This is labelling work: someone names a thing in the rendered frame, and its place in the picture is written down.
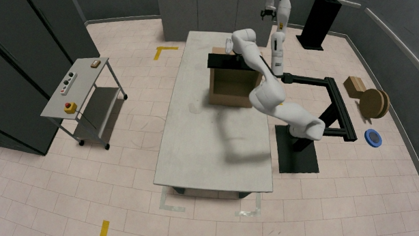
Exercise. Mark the tan open-front wooden cabinet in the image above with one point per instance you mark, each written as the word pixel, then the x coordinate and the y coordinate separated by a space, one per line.
pixel 240 82

